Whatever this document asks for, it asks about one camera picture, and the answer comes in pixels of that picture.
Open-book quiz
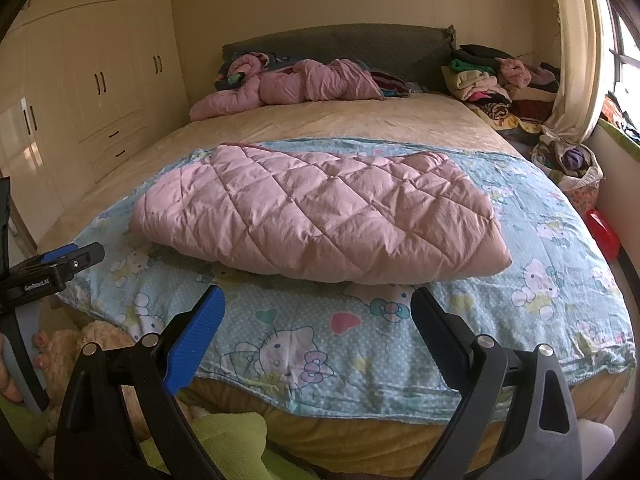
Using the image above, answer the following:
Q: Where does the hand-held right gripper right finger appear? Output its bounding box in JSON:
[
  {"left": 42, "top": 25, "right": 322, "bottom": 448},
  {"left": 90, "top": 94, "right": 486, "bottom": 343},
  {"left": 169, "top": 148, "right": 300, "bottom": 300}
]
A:
[{"left": 410, "top": 287, "right": 581, "bottom": 480}]

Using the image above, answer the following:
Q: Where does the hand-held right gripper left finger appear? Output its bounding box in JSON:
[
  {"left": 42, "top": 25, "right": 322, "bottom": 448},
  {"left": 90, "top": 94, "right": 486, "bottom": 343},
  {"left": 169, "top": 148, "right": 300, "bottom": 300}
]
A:
[{"left": 54, "top": 284, "right": 227, "bottom": 480}]

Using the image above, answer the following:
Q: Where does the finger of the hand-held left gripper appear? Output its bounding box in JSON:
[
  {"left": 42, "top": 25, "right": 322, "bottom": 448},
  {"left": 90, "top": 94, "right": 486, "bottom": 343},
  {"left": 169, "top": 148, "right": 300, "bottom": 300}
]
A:
[
  {"left": 25, "top": 242, "right": 80, "bottom": 267},
  {"left": 51, "top": 242, "right": 106, "bottom": 281}
]

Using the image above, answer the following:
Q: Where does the pink quilted jacket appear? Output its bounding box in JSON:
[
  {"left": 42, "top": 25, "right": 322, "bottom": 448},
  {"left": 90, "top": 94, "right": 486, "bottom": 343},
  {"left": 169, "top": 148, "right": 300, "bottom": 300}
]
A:
[{"left": 129, "top": 142, "right": 513, "bottom": 286}]

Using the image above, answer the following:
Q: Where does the bag of clothes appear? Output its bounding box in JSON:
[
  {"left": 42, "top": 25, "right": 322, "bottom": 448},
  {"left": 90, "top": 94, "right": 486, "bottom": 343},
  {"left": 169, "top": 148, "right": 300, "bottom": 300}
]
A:
[{"left": 531, "top": 137, "right": 605, "bottom": 216}]

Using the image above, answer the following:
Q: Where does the pile of folded clothes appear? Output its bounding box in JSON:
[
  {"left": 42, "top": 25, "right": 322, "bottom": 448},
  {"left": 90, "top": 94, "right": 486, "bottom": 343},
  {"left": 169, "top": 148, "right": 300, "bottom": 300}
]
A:
[{"left": 440, "top": 44, "right": 561, "bottom": 133}]

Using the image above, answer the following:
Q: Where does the person's left hand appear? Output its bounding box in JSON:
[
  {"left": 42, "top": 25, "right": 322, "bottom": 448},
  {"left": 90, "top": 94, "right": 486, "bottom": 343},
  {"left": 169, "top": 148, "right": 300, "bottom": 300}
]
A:
[{"left": 0, "top": 335, "right": 23, "bottom": 406}]

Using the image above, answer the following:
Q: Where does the beige plush toy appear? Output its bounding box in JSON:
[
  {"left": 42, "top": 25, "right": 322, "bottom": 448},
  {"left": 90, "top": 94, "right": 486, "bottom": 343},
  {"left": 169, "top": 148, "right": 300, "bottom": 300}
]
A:
[{"left": 30, "top": 320, "right": 151, "bottom": 461}]

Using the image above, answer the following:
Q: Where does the light blue cartoon printed blanket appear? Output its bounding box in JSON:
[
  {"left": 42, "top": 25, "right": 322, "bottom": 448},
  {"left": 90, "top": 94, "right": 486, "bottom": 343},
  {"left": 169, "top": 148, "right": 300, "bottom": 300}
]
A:
[{"left": 55, "top": 137, "right": 636, "bottom": 423}]

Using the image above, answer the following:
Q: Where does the green fleece garment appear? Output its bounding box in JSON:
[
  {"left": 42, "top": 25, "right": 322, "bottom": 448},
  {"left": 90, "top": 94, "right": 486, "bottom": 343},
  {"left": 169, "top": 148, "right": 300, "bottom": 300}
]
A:
[{"left": 0, "top": 390, "right": 321, "bottom": 480}]

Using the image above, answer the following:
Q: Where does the cream wardrobe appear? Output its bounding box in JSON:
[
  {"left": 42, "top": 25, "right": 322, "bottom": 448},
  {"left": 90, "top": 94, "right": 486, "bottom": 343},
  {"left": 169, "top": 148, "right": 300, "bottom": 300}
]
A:
[{"left": 0, "top": 0, "right": 193, "bottom": 241}]

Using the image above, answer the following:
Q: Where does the red plastic object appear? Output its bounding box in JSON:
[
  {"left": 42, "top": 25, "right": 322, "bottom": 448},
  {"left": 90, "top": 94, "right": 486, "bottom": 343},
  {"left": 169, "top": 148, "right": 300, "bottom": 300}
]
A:
[{"left": 585, "top": 209, "right": 621, "bottom": 262}]

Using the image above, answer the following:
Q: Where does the dark patterned garment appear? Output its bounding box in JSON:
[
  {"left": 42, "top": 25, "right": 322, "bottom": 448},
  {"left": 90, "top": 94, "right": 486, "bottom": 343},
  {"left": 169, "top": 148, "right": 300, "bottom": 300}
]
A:
[{"left": 214, "top": 51, "right": 281, "bottom": 93}]

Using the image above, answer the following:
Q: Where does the bed with beige sheet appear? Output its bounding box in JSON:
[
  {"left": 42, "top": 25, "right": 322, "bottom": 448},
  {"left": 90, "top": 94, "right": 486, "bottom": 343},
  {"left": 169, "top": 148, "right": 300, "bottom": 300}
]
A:
[{"left": 37, "top": 90, "right": 636, "bottom": 461}]

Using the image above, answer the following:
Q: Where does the striped dark garment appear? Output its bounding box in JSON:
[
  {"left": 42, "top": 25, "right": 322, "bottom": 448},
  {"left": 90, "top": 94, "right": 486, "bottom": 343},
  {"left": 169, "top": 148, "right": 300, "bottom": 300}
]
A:
[{"left": 370, "top": 69, "right": 426, "bottom": 98}]

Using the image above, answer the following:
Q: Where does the colourful cloth heap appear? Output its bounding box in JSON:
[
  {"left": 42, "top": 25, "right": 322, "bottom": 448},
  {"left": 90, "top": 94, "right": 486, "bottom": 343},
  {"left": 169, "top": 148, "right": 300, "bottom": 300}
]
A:
[{"left": 597, "top": 92, "right": 640, "bottom": 146}]

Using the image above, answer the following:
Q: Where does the crumpled pink padded coat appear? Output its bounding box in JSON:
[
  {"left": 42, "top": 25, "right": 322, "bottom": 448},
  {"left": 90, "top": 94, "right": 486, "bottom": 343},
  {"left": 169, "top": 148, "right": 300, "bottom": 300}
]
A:
[{"left": 189, "top": 52, "right": 386, "bottom": 122}]

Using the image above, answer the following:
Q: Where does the grey padded headboard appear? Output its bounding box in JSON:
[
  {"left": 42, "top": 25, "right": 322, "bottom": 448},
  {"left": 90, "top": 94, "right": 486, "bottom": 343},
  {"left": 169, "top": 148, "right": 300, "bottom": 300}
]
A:
[{"left": 221, "top": 24, "right": 458, "bottom": 96}]

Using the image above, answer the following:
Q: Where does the cream curtain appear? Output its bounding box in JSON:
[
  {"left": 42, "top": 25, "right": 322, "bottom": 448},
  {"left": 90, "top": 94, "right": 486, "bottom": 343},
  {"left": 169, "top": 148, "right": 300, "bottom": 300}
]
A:
[{"left": 537, "top": 0, "right": 608, "bottom": 143}]

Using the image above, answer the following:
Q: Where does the window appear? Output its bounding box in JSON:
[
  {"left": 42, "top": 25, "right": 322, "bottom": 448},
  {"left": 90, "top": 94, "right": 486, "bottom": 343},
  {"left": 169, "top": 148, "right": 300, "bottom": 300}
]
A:
[{"left": 602, "top": 0, "right": 640, "bottom": 106}]

